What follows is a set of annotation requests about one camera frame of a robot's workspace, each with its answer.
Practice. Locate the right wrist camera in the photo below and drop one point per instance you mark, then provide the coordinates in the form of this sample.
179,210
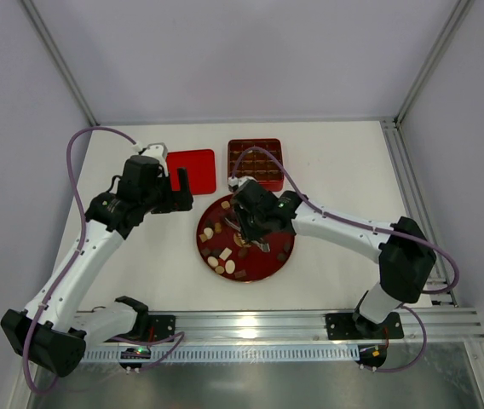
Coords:
234,183

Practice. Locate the steel tongs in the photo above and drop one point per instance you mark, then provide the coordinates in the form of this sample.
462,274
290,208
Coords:
261,244

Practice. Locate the white rectangular chocolate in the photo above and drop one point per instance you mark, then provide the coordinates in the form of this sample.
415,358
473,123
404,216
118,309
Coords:
225,254

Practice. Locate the white heart chocolate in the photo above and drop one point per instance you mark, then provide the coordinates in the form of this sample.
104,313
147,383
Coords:
208,232

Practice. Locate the white oval chocolate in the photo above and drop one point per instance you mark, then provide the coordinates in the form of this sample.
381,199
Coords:
230,266

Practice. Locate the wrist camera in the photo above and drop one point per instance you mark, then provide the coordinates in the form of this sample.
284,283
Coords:
159,151
234,183

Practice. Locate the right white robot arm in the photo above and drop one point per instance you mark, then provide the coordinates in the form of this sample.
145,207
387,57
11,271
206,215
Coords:
399,249

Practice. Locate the brown round chocolate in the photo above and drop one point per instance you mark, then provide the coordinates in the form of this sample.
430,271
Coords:
243,253

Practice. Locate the round red lacquer plate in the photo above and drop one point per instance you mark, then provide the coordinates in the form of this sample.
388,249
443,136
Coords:
258,265

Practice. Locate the red square chocolate box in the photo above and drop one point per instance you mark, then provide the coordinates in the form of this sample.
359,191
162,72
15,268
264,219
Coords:
256,164

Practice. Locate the red square box lid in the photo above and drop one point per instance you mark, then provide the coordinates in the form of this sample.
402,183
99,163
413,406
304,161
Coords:
201,170

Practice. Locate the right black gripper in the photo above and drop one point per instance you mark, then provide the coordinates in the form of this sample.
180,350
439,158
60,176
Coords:
248,227

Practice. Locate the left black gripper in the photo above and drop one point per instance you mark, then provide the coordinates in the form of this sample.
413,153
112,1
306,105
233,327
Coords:
175,198

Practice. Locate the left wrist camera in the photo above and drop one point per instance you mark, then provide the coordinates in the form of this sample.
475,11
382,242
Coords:
159,151

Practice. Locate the white spiral round chocolate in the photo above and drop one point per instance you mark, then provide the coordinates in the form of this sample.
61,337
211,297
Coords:
212,261

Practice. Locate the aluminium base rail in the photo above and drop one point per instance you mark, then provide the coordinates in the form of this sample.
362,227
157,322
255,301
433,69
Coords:
440,324

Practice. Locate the brown striped square chocolate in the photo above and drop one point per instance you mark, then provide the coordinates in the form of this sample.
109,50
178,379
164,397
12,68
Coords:
240,274

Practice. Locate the perforated cable duct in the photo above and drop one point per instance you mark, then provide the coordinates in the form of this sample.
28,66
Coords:
226,353

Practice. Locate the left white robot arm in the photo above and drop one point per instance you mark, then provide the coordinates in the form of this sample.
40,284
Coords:
47,331

